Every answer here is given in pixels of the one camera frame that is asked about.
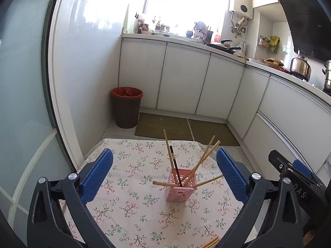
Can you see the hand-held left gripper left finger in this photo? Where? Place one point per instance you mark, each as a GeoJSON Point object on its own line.
{"type": "Point", "coordinates": [99, 175]}

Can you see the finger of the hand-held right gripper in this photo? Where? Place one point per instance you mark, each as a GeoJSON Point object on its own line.
{"type": "Point", "coordinates": [278, 160]}
{"type": "Point", "coordinates": [302, 168]}

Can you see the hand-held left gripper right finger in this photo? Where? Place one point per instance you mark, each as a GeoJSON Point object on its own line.
{"type": "Point", "coordinates": [230, 175]}

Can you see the pink perforated utensil holder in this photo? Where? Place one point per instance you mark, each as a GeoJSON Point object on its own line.
{"type": "Point", "coordinates": [178, 195]}

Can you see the dark chopstick with gold band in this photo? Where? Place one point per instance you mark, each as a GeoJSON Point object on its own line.
{"type": "Point", "coordinates": [175, 165]}

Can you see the person's right hand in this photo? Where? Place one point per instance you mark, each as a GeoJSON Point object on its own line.
{"type": "Point", "coordinates": [309, 238]}

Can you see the floral tablecloth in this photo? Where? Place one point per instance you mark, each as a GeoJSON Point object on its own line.
{"type": "Point", "coordinates": [134, 186]}

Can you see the olive floor mat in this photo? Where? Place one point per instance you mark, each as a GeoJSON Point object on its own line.
{"type": "Point", "coordinates": [201, 129]}
{"type": "Point", "coordinates": [160, 126]}

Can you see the brown trash bin red bag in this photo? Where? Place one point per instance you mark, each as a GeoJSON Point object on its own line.
{"type": "Point", "coordinates": [126, 108]}

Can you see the steel steamer pot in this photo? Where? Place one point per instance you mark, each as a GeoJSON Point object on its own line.
{"type": "Point", "coordinates": [328, 77]}

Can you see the steel kettle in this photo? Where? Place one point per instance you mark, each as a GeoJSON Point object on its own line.
{"type": "Point", "coordinates": [300, 67]}

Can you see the basket of food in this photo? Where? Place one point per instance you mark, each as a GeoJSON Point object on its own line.
{"type": "Point", "coordinates": [274, 62]}

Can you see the frosted glass sliding door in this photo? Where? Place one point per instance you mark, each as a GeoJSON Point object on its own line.
{"type": "Point", "coordinates": [25, 95]}

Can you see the white kitchen base cabinets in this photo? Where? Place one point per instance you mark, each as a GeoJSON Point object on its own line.
{"type": "Point", "coordinates": [181, 77]}

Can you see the yellow packet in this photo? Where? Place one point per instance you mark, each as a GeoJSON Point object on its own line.
{"type": "Point", "coordinates": [274, 42]}

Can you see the white jug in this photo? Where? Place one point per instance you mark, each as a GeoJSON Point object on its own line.
{"type": "Point", "coordinates": [242, 47]}

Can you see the black frying pan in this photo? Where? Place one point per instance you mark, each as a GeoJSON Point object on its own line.
{"type": "Point", "coordinates": [225, 47]}

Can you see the red bottle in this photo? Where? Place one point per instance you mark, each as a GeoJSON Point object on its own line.
{"type": "Point", "coordinates": [217, 36]}

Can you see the black range hood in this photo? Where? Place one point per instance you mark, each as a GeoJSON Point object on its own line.
{"type": "Point", "coordinates": [310, 25]}

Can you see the dark knife block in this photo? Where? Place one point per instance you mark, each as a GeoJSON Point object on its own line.
{"type": "Point", "coordinates": [209, 35]}

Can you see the white kitchen countertop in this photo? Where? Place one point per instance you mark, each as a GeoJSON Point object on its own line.
{"type": "Point", "coordinates": [139, 35]}

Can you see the dark teapot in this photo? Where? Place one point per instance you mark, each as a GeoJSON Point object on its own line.
{"type": "Point", "coordinates": [189, 34]}

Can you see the grey bag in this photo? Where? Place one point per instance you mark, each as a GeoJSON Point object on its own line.
{"type": "Point", "coordinates": [200, 26]}

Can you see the metal basin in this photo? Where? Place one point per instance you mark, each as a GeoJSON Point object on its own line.
{"type": "Point", "coordinates": [160, 32]}

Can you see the row of small windowsill ornaments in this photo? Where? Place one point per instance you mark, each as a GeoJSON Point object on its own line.
{"type": "Point", "coordinates": [144, 25]}

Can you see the white gas water heater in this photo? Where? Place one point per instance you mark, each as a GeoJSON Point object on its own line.
{"type": "Point", "coordinates": [240, 2]}

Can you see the bright kitchen window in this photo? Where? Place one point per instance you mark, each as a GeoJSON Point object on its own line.
{"type": "Point", "coordinates": [181, 2]}

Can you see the metal wall rack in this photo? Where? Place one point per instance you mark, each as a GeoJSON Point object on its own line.
{"type": "Point", "coordinates": [263, 42]}

